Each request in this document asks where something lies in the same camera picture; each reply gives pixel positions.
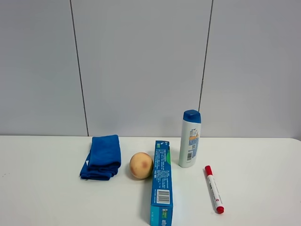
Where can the folded blue microfiber cloth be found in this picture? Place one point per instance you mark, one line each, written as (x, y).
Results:
(103, 160)

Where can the blue toothpaste box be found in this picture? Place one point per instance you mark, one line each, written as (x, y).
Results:
(161, 208)

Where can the red whiteboard marker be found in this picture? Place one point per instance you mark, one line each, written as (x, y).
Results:
(219, 207)

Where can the yellow-red peach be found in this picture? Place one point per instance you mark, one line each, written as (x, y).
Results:
(141, 165)

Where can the white shampoo bottle blue cap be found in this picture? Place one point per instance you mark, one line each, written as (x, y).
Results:
(191, 128)

